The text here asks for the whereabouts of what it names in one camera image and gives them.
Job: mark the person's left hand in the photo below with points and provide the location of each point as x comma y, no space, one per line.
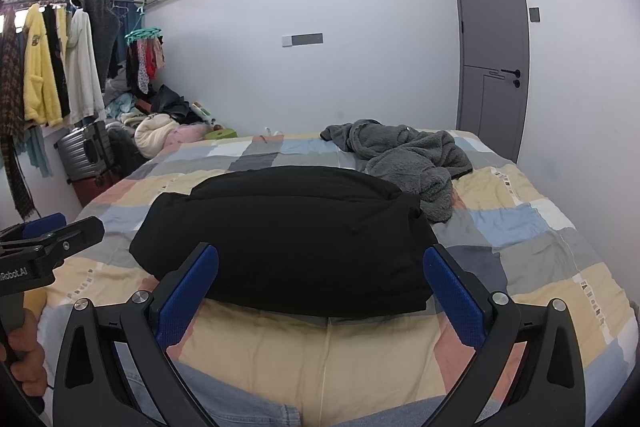
27,357

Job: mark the grey fleece garment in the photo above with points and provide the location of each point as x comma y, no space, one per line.
405,162

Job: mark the silver suitcase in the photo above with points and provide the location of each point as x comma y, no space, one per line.
85,149

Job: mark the colourful patchwork bed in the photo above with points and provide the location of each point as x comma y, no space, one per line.
525,232

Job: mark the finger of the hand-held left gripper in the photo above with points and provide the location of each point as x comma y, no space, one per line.
80,232
47,223

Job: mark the teal hanging cloth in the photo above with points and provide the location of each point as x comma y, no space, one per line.
37,154

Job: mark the yellow hanging garment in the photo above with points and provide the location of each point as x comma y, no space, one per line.
37,77

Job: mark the person's blue jeans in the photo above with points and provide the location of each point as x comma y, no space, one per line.
240,402

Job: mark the red suitcase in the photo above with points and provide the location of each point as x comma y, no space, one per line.
92,192

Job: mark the dark grey hanging coat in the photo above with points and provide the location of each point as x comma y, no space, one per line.
102,37

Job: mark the brown plaid scarf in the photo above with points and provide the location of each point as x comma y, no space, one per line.
12,107

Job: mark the black bag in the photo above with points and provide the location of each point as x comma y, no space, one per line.
170,104

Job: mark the grey white wall panel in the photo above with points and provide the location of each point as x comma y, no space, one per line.
302,40

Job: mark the pile of clothes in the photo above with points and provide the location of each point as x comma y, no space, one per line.
122,112

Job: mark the black hanging garment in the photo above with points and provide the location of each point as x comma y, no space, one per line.
57,67

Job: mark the dark wall switch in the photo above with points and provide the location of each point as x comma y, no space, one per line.
534,14

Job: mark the grey door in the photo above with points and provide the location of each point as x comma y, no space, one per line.
492,7

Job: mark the black jacket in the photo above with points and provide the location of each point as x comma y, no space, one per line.
290,237

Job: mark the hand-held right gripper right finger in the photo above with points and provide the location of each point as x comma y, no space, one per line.
457,302

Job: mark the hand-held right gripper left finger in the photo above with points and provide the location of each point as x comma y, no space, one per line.
185,297

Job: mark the white hanging garment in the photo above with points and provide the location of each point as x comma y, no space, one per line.
82,72

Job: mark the cream fluffy garment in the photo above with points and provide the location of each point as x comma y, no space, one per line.
155,134

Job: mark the teal hanger with small clothes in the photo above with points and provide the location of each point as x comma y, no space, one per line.
145,57

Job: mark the green box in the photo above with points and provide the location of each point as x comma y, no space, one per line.
222,133

